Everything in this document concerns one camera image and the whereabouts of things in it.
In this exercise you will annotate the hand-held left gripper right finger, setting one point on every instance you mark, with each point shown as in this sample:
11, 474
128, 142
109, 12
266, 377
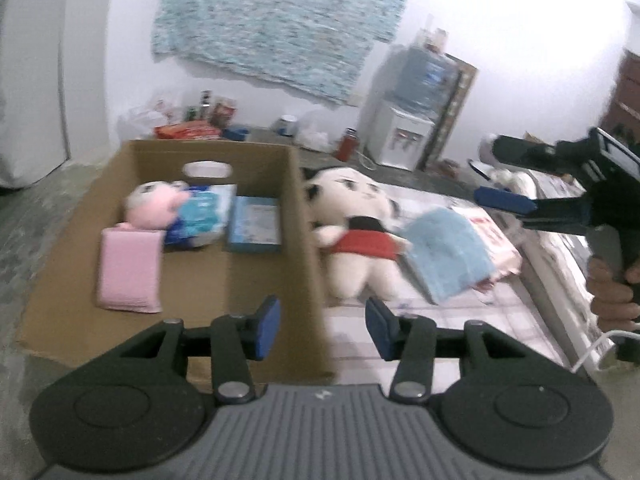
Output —
380, 330

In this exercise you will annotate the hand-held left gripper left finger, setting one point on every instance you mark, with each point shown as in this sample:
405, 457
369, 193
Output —
267, 327

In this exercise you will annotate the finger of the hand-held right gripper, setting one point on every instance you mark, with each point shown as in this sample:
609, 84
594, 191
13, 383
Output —
502, 202
525, 152

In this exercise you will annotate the brown cardboard box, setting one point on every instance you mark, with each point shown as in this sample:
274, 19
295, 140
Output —
215, 280

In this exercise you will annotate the light blue towel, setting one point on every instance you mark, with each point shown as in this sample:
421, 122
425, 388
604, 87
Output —
445, 250

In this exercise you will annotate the black-haired doll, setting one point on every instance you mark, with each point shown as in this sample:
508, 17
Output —
360, 245

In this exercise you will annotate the blue tissue box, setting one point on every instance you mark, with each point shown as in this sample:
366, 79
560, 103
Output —
252, 225

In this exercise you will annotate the blue and white tissue pack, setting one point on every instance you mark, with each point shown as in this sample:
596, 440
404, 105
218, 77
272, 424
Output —
200, 215

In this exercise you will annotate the pink cloth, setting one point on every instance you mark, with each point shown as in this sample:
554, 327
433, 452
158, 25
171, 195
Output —
127, 270

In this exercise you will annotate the pink plush toy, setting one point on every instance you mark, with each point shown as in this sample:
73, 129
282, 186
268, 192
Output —
150, 205

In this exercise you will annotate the person's right hand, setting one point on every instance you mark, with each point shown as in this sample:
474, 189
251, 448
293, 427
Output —
605, 300

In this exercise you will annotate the checked printed mat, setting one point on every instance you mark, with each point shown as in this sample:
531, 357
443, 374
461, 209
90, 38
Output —
450, 330

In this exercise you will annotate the brown wooden cabinet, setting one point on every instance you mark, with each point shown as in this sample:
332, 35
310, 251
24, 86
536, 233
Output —
625, 95

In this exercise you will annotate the white water dispenser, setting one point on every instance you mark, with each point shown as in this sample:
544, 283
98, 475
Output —
400, 135

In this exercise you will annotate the blue water jug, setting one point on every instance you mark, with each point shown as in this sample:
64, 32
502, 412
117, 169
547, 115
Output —
427, 77

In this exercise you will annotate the red bottle with dark cap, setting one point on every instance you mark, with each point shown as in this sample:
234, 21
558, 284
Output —
346, 147

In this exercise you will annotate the white plastic bag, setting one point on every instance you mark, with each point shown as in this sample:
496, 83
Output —
315, 137
142, 120

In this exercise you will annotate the small blue container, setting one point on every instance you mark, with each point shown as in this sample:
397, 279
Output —
236, 133

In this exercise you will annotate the white and blue cup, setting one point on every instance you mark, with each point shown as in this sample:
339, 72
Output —
287, 126

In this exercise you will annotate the red snack packet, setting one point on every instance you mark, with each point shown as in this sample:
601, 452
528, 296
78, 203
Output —
187, 131

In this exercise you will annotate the red labelled jar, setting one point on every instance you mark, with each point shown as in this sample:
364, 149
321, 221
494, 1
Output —
225, 112

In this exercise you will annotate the dark glass bottle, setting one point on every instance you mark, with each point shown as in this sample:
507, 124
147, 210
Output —
206, 106

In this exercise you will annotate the white door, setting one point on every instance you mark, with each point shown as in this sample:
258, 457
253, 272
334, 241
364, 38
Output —
30, 85

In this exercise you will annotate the blue patterned wall cloth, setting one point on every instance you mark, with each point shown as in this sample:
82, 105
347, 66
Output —
280, 20

